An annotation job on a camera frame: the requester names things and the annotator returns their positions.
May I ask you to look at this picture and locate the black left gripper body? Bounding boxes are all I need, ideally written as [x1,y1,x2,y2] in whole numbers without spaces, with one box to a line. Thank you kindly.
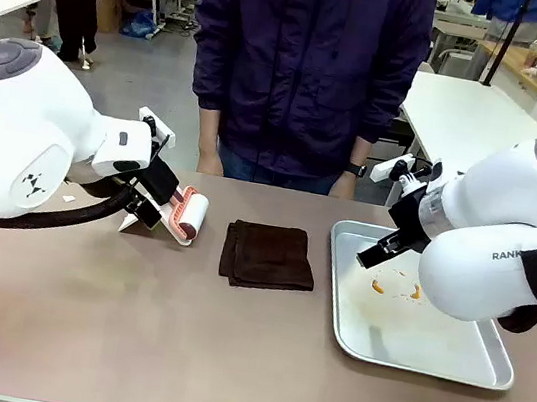
[132,153,185,210]

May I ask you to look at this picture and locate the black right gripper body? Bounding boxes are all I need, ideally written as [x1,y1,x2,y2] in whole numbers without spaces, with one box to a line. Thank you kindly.
[382,183,440,256]

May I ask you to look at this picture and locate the pink white lint roller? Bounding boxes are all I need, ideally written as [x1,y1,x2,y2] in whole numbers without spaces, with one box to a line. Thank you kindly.
[161,182,213,245]

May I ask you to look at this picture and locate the dark brown towel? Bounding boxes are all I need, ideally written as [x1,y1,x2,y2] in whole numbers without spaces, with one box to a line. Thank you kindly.
[215,217,323,300]

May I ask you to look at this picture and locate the person's right forearm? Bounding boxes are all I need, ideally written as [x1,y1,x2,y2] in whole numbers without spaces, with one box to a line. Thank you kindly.
[193,105,226,155]

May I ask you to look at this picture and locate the person's left forearm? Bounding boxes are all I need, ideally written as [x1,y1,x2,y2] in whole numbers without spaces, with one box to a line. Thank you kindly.
[347,134,375,169]

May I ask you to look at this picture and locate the person's right hand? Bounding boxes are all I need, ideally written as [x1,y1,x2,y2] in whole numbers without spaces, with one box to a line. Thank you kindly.
[195,143,229,178]

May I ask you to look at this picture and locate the person's left hand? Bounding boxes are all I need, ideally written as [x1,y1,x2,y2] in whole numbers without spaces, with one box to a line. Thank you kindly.
[328,169,360,202]

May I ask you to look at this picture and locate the white folded roller stand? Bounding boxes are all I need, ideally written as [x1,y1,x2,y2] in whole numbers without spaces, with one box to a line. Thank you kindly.
[115,207,197,250]

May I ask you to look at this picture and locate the black wristwatch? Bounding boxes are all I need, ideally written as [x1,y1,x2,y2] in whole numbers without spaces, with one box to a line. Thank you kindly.
[343,160,369,180]

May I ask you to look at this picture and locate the silver metal tray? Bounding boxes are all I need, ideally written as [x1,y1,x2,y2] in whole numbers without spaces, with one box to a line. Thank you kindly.
[310,217,536,394]

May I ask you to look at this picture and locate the large white table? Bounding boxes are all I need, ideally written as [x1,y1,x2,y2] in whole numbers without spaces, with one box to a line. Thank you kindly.
[384,68,537,230]

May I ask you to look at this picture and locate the blue jeans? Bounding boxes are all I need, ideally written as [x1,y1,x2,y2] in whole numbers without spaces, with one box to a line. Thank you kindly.
[212,141,345,198]

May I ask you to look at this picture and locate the blue plastic bag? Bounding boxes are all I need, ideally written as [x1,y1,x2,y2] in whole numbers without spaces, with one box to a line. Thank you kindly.
[119,6,158,41]

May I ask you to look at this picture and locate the brown cardboard box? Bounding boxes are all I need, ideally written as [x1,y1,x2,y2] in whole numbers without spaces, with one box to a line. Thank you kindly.
[91,0,127,36]

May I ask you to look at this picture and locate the person in navy jacket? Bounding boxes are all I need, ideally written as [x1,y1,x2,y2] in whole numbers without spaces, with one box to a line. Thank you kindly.
[172,0,439,194]

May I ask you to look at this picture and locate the wooden workbench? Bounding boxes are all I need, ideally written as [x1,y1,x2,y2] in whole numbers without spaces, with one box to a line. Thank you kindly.
[471,37,537,94]

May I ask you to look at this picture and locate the black vertical pole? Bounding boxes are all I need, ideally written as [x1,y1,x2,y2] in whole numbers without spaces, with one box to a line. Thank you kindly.
[479,0,533,93]

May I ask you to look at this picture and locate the plastic drink cup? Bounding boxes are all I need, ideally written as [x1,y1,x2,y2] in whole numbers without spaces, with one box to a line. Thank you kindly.
[521,25,537,78]

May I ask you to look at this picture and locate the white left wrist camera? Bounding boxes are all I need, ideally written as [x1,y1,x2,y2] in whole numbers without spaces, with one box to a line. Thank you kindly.
[132,104,181,151]

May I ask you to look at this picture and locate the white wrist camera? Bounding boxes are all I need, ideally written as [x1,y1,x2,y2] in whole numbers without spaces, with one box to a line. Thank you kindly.
[368,147,434,191]
[132,104,181,151]

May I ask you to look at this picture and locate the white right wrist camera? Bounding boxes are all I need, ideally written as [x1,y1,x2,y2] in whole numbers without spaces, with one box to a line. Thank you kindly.
[368,147,434,191]

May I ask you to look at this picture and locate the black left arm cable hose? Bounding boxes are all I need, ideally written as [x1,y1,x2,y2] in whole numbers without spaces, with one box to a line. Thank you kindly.
[0,164,134,248]

